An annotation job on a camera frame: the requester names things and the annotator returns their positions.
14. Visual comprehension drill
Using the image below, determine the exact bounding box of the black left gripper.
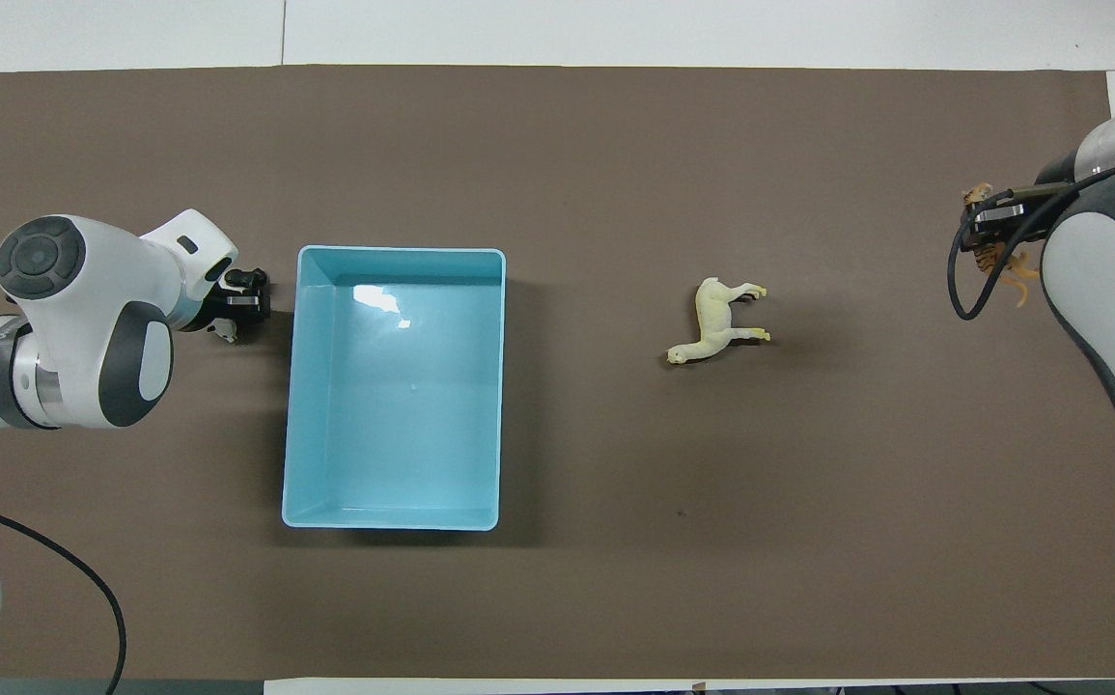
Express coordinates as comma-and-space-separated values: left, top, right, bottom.
179, 280, 272, 334

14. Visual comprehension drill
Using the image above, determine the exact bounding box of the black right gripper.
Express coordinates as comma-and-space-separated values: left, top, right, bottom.
966, 183, 1072, 254

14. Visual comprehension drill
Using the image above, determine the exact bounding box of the black and white panda toy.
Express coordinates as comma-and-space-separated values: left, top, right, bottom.
209, 267, 271, 345

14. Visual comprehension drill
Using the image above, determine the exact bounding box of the orange striped tiger toy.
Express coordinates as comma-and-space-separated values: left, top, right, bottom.
962, 182, 1042, 309

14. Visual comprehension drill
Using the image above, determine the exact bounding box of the cream llama toy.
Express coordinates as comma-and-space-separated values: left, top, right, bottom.
665, 277, 771, 368

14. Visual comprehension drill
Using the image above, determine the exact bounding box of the light blue storage box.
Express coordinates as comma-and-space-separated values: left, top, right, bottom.
282, 245, 507, 532

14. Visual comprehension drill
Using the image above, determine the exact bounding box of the brown table mat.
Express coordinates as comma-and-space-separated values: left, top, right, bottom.
0, 65, 1115, 681

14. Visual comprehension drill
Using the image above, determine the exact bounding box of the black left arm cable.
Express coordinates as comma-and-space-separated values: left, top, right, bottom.
0, 492, 127, 695

